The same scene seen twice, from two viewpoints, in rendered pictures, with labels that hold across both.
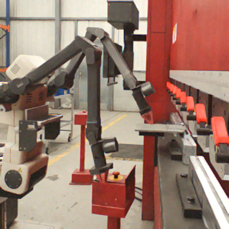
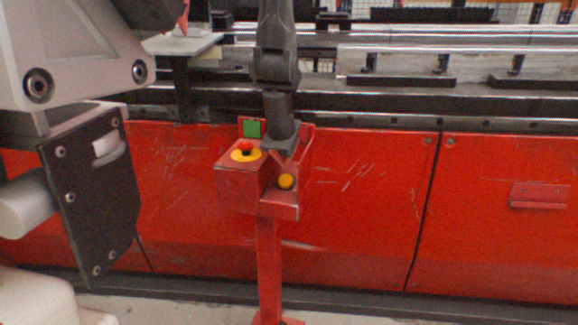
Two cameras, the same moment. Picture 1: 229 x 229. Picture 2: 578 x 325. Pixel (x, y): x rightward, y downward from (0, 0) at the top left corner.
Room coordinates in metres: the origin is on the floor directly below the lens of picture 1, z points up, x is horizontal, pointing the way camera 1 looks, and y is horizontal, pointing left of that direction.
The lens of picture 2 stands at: (1.28, 0.88, 1.17)
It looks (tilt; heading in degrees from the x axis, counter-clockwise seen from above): 28 degrees down; 273
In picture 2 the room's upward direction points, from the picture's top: straight up
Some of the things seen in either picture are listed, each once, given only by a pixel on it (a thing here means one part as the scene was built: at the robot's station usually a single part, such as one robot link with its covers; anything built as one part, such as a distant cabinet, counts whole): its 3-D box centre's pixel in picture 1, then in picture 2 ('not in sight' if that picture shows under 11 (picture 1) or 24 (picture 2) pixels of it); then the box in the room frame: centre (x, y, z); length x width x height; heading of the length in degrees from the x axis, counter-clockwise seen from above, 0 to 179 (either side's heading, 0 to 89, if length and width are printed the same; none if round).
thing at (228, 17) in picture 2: not in sight; (207, 22); (1.63, -0.42, 1.01); 0.26 x 0.12 x 0.05; 88
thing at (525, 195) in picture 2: not in sight; (539, 195); (0.61, -0.06, 0.59); 0.15 x 0.02 x 0.07; 178
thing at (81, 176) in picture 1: (82, 145); not in sight; (3.31, 0.65, 0.41); 0.25 x 0.20 x 0.83; 88
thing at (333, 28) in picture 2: not in sight; (333, 23); (1.20, -0.40, 1.01); 0.26 x 0.12 x 0.05; 88
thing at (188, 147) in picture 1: (185, 144); (216, 59); (1.57, -0.26, 0.92); 0.39 x 0.06 x 0.10; 178
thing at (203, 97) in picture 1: (215, 119); not in sight; (0.85, -0.23, 1.19); 0.15 x 0.09 x 0.17; 178
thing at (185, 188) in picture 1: (186, 192); (399, 78); (1.02, -0.18, 0.89); 0.30 x 0.05 x 0.03; 178
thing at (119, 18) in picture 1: (123, 49); not in sight; (2.90, 0.18, 1.53); 0.51 x 0.25 x 0.85; 174
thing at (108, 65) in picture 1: (113, 59); not in sight; (2.86, 0.27, 1.42); 0.45 x 0.12 x 0.36; 174
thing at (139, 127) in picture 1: (158, 127); (178, 42); (1.63, -0.11, 1.00); 0.26 x 0.18 x 0.01; 88
